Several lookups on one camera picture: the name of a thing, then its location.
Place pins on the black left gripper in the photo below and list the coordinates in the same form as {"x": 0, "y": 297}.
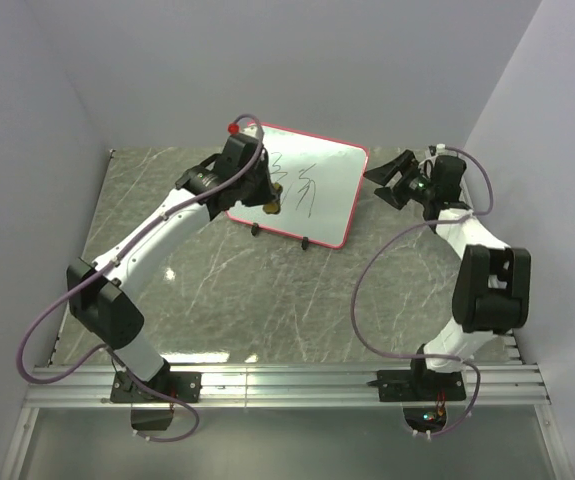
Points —
{"x": 266, "y": 196}

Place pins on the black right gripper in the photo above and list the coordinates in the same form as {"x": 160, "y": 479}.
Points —
{"x": 405, "y": 162}

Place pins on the yellow whiteboard eraser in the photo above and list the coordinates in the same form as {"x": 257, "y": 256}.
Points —
{"x": 273, "y": 207}

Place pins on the pink framed whiteboard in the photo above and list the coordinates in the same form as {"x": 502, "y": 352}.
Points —
{"x": 321, "y": 180}

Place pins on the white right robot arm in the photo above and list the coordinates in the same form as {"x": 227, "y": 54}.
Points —
{"x": 492, "y": 289}

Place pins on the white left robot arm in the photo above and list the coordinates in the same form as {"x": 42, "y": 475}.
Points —
{"x": 103, "y": 291}

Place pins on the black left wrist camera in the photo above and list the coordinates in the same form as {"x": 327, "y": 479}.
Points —
{"x": 238, "y": 150}

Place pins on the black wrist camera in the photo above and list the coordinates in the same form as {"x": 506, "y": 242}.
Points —
{"x": 445, "y": 172}
{"x": 238, "y": 150}

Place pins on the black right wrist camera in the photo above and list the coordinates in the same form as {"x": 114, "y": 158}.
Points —
{"x": 445, "y": 172}

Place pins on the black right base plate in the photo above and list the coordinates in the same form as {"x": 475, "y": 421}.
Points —
{"x": 407, "y": 386}

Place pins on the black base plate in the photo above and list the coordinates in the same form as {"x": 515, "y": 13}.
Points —
{"x": 407, "y": 386}
{"x": 184, "y": 386}

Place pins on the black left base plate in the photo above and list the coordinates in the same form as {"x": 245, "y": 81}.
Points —
{"x": 184, "y": 386}

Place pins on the aluminium mounting rail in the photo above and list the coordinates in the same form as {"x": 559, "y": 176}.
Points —
{"x": 313, "y": 385}

